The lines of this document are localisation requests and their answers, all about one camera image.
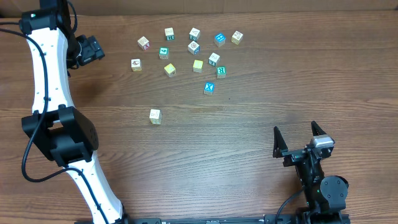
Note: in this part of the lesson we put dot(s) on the wooden block yellow side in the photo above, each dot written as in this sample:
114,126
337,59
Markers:
237,37

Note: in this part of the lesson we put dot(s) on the wooden block teal side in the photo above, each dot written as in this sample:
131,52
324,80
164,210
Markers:
194,34

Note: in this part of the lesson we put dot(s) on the wooden block green E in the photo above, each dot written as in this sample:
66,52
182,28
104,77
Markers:
169,33

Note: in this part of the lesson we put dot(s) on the blue H block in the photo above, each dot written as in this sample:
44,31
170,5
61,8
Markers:
219,39

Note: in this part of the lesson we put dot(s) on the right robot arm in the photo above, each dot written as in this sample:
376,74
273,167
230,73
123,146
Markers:
325,195

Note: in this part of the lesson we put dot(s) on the cardboard backdrop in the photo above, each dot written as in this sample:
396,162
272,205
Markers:
148,7

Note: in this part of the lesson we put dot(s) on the wooden block green side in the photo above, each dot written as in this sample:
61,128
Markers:
214,59

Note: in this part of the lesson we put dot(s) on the plain wooden block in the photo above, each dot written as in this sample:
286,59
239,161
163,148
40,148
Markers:
155,114

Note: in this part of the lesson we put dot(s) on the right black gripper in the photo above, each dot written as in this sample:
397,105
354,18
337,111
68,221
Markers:
293,156

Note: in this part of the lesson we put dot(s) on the wooden block red side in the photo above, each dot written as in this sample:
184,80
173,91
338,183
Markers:
143,43

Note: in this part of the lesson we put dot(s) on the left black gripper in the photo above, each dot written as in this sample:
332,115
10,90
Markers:
92,50

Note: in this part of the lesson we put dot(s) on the yellow top tilted block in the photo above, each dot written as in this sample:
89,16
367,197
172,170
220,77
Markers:
170,70

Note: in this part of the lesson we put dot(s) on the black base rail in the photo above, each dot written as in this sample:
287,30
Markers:
217,221

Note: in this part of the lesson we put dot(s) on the green R block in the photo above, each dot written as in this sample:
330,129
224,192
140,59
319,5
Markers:
221,72

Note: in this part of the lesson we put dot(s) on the wooden block blue D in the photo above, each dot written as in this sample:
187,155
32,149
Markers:
193,47

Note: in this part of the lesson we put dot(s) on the wooden block animal picture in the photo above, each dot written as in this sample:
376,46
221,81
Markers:
136,65

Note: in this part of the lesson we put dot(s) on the green 4 block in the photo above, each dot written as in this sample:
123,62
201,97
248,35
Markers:
164,53

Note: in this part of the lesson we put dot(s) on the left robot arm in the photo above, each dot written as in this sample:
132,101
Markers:
62,133

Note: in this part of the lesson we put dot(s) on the blue X block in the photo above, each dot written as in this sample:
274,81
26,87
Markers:
209,88

